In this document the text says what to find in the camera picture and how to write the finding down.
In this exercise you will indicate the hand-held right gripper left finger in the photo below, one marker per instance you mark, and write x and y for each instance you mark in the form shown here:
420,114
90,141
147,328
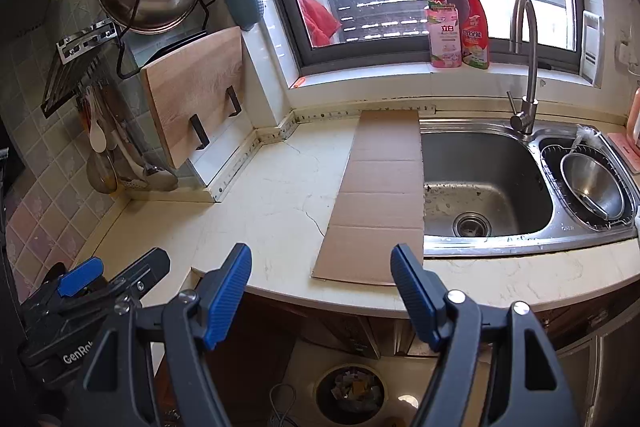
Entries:
230,292

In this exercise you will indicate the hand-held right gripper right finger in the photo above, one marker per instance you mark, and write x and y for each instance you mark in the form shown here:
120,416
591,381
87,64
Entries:
415,297

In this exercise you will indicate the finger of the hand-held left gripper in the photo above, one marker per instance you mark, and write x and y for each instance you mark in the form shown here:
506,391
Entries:
145,269
80,277

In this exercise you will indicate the round trash bin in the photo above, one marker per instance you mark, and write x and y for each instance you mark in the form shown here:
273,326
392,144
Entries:
320,394

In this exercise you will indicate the cardboard sheet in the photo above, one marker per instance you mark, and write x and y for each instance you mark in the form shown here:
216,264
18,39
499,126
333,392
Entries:
375,207

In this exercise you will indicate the mesh skimmer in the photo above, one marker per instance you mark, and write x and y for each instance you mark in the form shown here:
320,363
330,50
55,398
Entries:
102,177

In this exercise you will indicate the white cutting board rack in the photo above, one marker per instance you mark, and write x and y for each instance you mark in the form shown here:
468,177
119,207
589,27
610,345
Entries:
220,162

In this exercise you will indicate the stainless steel sink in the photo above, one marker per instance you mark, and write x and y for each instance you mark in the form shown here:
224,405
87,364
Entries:
475,177

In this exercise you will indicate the white rice spoon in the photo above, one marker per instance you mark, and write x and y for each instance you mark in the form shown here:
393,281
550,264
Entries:
98,137

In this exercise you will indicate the wooden cutting board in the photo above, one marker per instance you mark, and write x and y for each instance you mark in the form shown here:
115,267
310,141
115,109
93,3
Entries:
190,92

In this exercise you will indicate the black drain basket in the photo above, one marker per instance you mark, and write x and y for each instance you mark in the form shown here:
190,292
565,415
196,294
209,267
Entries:
550,167

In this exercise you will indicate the wooden base cabinet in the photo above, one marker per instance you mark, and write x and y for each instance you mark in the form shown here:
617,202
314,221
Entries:
600,357

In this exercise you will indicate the metal knife rack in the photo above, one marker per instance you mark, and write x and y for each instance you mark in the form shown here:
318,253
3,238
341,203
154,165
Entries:
65,77

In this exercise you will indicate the steel faucet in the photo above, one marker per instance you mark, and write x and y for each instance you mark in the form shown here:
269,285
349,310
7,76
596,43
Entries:
525,117

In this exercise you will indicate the steel bowl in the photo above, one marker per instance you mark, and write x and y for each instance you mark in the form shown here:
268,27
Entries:
595,182

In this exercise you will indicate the small orange scrap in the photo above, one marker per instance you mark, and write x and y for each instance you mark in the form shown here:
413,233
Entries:
299,82

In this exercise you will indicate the pink tray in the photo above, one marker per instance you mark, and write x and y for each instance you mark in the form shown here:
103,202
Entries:
625,147

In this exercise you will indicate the pink detergent bottle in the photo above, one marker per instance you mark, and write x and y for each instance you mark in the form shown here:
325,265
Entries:
442,37

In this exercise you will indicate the red spray bottle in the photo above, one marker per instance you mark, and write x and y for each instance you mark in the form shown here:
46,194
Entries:
475,37

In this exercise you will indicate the blue utensil holder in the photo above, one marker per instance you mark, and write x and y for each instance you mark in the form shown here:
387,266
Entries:
245,7

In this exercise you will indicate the red cloth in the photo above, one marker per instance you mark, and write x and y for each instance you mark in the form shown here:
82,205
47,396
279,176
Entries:
317,22

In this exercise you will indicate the peach bottle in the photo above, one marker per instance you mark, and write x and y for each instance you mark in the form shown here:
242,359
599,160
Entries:
635,112

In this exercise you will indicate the white wall outlet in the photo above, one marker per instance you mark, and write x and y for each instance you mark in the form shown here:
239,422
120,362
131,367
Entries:
590,47

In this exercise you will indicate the white wall switch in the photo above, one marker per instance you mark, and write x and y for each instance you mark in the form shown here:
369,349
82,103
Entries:
630,57

